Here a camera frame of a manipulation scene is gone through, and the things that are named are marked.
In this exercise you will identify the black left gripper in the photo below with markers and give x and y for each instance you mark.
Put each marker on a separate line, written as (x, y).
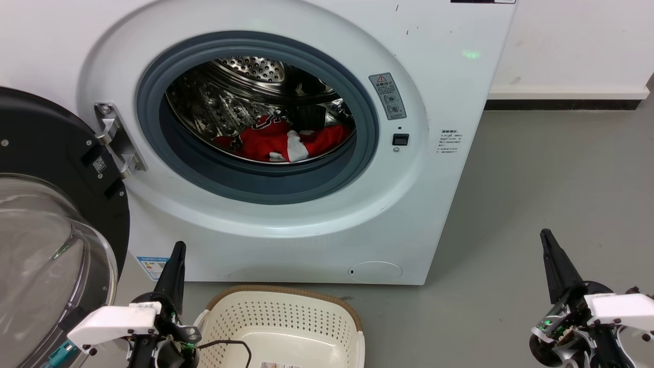
(173, 347)

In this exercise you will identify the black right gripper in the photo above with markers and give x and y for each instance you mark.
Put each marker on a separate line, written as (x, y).
(572, 327)

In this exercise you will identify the red sports jersey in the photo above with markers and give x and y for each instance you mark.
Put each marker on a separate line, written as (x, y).
(260, 140)

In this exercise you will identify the cream perforated laundry basket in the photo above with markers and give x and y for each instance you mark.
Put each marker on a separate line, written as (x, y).
(286, 317)

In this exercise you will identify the stainless steel washing machine drum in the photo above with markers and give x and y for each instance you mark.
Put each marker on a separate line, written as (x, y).
(214, 107)

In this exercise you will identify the black round washer door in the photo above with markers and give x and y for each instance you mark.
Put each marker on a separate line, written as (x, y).
(46, 138)

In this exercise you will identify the blue energy label sticker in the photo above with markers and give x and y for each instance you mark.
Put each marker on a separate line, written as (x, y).
(152, 268)

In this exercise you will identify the teal plug connector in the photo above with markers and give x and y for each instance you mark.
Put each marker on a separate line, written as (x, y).
(61, 353)

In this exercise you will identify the clear glass door bowl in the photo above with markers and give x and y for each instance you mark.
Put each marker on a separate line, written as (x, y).
(41, 245)

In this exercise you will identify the white QR code sticker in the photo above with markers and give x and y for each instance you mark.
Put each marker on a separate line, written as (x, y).
(99, 165)

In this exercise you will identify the white front-load washing machine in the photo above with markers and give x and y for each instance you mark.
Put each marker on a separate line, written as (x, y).
(434, 204)

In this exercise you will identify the silver metal door hinge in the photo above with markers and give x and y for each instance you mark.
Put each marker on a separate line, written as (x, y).
(110, 130)

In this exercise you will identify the black floor edge strip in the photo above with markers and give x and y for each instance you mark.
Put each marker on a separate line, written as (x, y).
(562, 105)

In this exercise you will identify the small printed text label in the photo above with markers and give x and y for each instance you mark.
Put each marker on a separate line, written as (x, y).
(449, 142)

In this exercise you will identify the grey rubber door gasket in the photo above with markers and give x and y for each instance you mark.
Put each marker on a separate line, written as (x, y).
(148, 102)

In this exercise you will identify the round white filter cover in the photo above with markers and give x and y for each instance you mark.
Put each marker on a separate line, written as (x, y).
(375, 272)

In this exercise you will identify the black door latch socket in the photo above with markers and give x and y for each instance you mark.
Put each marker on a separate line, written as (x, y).
(401, 139)

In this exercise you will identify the grey warning sticker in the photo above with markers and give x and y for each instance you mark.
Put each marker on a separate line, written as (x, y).
(388, 97)

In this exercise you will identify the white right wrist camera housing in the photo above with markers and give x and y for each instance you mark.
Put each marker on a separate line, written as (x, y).
(626, 309)

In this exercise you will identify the white wall baseboard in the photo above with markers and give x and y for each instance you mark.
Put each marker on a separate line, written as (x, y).
(562, 92)

